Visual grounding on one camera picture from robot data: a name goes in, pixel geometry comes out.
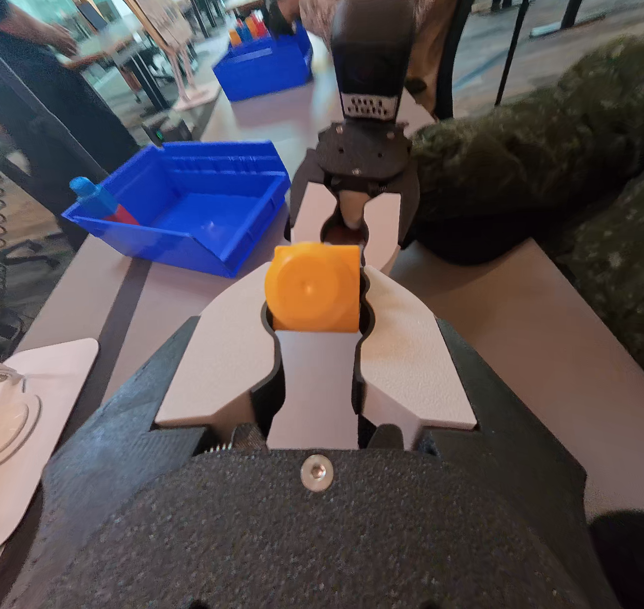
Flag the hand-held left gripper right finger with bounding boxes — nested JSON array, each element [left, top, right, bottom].
[[352, 264, 479, 443]]

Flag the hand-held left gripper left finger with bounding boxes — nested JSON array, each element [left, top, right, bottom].
[[154, 262, 284, 427]]

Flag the person's right hand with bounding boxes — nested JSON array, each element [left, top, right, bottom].
[[322, 222, 365, 245]]

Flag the small black box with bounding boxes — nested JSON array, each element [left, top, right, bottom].
[[142, 120, 193, 145]]

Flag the blue plastic bin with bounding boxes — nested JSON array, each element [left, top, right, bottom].
[[61, 140, 292, 278], [213, 24, 314, 103]]

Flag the blue mega block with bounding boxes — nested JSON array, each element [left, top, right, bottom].
[[69, 176, 121, 218]]

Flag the orange mega block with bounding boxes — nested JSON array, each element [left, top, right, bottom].
[[265, 242, 364, 334]]

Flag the person's right forearm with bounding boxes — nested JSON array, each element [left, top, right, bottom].
[[410, 35, 644, 267]]

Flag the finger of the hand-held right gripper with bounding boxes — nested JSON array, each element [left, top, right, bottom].
[[360, 194, 404, 275], [291, 181, 340, 245]]

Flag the row of block towers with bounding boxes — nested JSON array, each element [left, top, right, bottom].
[[228, 11, 268, 46]]

